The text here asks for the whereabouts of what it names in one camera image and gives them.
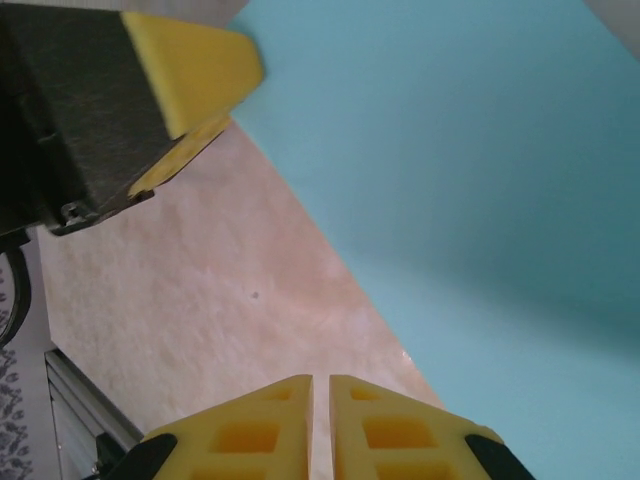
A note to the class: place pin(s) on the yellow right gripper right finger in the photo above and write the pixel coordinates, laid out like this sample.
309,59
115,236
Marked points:
350,400

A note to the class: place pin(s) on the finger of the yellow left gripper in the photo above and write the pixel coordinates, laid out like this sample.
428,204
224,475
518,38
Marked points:
190,145
200,65

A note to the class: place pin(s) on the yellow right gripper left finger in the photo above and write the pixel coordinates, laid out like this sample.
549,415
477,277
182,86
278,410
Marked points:
295,400

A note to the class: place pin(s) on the aluminium side rail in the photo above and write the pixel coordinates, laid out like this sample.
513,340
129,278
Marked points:
75,395

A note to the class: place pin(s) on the teal cloth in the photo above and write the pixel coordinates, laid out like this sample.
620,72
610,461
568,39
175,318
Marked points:
450,175

